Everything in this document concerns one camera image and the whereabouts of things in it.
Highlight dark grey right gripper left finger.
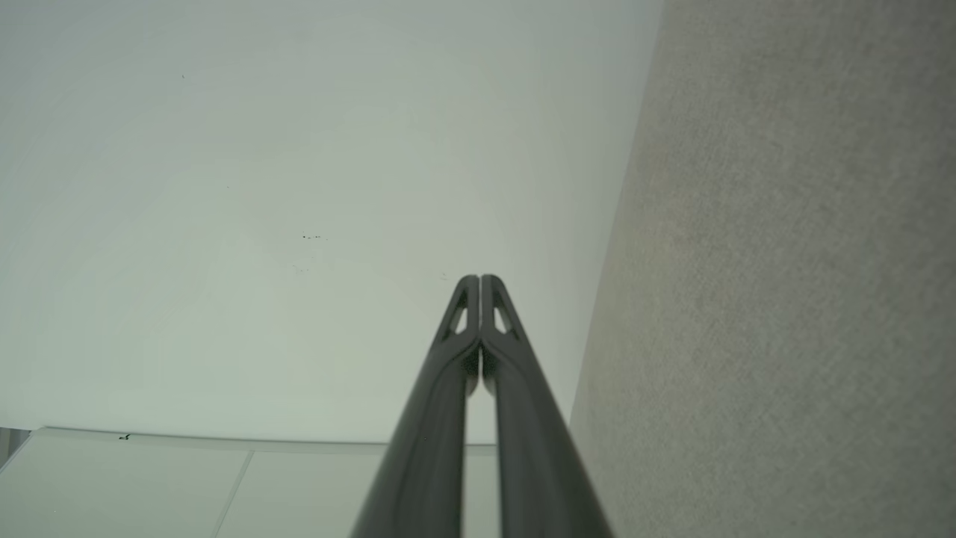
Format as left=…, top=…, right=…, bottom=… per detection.
left=350, top=274, right=480, bottom=538

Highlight grey fabric sofa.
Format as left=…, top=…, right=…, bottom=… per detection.
left=569, top=0, right=956, bottom=538

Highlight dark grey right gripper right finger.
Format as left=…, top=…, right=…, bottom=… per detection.
left=481, top=274, right=615, bottom=538

